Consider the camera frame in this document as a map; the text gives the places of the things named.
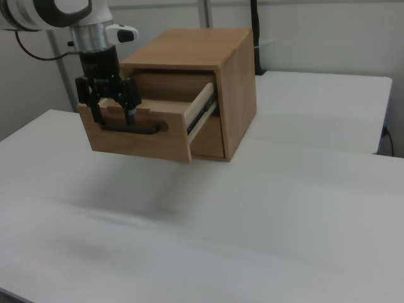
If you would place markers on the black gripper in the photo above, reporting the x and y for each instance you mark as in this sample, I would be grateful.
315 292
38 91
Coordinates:
100 67

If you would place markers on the wooden sliding drawer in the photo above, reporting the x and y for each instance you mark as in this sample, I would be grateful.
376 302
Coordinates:
142 139

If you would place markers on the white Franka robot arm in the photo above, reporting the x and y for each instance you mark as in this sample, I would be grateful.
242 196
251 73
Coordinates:
79 19

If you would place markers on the wooden drawer cabinet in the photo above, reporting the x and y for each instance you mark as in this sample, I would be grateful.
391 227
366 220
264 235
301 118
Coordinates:
202 63

